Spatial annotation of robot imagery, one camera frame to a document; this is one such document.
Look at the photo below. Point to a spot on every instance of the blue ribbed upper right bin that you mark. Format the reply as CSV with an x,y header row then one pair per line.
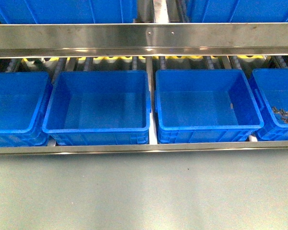
x,y
237,11

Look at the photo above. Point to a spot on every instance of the steel lower shelf rail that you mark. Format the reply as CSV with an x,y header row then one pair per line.
x,y
156,148

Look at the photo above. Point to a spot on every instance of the blue lower bin with parts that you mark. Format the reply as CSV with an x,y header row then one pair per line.
x,y
270,88

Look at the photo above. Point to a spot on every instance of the steel shelf rail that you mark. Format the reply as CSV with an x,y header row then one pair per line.
x,y
156,148
142,39

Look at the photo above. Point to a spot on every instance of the blue lower right bin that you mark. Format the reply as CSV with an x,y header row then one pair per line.
x,y
202,106

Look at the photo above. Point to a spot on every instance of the blue upper middle bin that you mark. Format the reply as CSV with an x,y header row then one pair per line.
x,y
67,11

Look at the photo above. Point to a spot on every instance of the pile of grey contact blocks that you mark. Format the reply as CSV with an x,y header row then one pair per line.
x,y
280,114

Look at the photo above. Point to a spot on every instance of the steel upper shelf rail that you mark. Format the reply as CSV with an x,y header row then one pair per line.
x,y
142,39

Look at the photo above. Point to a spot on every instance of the blue lower far-left bin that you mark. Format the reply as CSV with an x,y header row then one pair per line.
x,y
24,97

